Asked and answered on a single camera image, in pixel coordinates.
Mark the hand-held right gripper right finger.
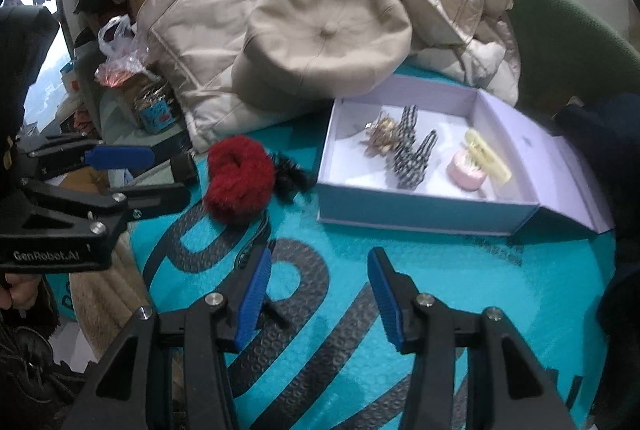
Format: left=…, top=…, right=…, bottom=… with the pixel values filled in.
left=367, top=246, right=576, bottom=430

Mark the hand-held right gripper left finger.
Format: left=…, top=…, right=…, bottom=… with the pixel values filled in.
left=60, top=247, right=274, bottom=430

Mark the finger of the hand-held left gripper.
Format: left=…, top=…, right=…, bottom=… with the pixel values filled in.
left=25, top=133, right=157, bottom=182
left=20, top=181, right=194, bottom=242

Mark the red fluffy scrunchie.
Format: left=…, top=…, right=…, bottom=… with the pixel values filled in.
left=202, top=136, right=276, bottom=224

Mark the lavender cardboard box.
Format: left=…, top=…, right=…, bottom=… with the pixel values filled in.
left=317, top=74, right=616, bottom=237

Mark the black lace bow clip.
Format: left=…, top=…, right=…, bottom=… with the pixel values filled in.
left=270, top=151, right=319, bottom=201

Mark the black white gingham scrunchie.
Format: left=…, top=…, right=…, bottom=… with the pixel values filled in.
left=392, top=105, right=439, bottom=189

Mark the pink round compact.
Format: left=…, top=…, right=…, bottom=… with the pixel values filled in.
left=446, top=150, right=489, bottom=192

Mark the clear hair clip bear charm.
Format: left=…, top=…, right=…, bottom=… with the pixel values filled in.
left=362, top=110, right=401, bottom=159

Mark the cream claw hair clip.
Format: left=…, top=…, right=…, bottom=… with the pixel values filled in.
left=465, top=129, right=512, bottom=185

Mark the person's left hand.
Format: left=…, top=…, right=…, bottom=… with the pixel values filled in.
left=0, top=273, right=45, bottom=312

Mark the glass jar blue label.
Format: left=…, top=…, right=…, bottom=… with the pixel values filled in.
left=134, top=83, right=176, bottom=134

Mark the beige fleece blanket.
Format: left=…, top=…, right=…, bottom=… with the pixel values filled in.
left=67, top=255, right=152, bottom=347

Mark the teal bubble mailer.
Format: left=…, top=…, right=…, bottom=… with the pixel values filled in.
left=127, top=60, right=616, bottom=430

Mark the clear plastic bag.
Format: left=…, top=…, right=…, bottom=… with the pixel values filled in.
left=95, top=15, right=152, bottom=89

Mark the dark cloth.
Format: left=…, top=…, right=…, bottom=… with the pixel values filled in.
left=0, top=5, right=61, bottom=146

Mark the window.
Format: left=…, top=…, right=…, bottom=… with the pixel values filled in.
left=0, top=0, right=77, bottom=123

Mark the beige puffer jacket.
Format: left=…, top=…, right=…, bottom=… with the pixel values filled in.
left=135, top=0, right=521, bottom=152

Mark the beige cap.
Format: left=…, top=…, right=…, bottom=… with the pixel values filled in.
left=232, top=0, right=414, bottom=104

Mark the dark clothing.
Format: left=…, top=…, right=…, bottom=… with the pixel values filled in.
left=552, top=93, right=640, bottom=391

